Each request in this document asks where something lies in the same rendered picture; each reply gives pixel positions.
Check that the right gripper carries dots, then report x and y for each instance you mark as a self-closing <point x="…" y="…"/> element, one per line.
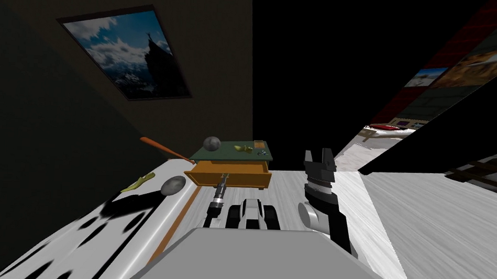
<point x="320" y="173"/>

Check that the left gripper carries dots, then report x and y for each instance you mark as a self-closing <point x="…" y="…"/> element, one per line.
<point x="221" y="188"/>

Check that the orange drawer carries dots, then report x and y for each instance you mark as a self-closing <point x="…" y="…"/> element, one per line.
<point x="230" y="174"/>

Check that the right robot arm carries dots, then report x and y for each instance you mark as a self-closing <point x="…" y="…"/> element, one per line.
<point x="333" y="218"/>

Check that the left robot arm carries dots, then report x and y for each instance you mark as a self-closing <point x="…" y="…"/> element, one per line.
<point x="212" y="211"/>

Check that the green topped nightstand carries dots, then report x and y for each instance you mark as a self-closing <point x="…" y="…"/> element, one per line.
<point x="231" y="153"/>

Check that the yellow green curved object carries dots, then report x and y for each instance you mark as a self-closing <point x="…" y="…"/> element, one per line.
<point x="243" y="148"/>

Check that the grey ball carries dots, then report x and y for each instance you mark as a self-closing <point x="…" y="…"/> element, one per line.
<point x="211" y="143"/>

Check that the bed with red pillow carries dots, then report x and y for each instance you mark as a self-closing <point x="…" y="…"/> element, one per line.
<point x="383" y="133"/>

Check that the orange rod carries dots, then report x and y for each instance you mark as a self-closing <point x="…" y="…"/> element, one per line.
<point x="164" y="149"/>

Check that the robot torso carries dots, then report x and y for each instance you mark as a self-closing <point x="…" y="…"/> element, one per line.
<point x="260" y="261"/>

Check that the small snowy landscape picture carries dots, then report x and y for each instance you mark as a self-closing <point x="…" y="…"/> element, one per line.
<point x="425" y="77"/>

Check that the white bed with black spots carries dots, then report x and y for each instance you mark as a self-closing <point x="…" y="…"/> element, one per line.
<point x="80" y="241"/>

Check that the mountain and sky picture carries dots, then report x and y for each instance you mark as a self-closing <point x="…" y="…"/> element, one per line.
<point x="130" y="52"/>

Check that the dark wooden furniture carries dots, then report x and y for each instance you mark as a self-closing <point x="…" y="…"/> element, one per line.
<point x="482" y="175"/>

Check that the brown picture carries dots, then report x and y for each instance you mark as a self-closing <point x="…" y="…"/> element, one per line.
<point x="474" y="67"/>

